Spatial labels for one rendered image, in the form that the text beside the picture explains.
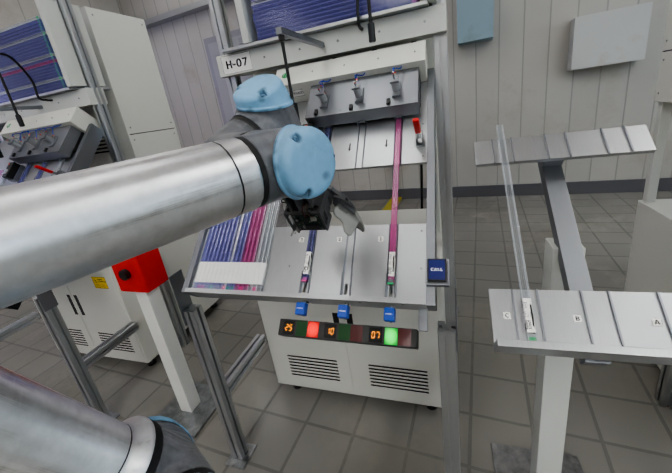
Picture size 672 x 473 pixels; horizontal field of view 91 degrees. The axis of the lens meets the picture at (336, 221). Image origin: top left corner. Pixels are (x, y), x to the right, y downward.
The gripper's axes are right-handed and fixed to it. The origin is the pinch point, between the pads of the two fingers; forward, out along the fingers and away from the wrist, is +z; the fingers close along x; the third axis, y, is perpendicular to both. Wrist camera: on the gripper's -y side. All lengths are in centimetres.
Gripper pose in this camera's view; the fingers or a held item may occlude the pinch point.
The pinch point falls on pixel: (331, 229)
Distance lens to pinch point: 72.9
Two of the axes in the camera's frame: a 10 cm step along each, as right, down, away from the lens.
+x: 9.4, -0.3, -3.3
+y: -1.9, 7.7, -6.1
